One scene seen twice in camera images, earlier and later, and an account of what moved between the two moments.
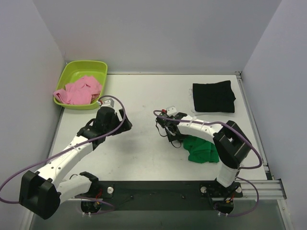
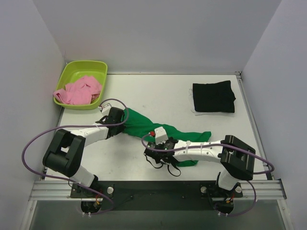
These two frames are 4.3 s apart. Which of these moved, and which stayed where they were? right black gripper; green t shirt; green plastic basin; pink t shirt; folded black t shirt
Moved: green t shirt; right black gripper
Stayed: green plastic basin; folded black t shirt; pink t shirt
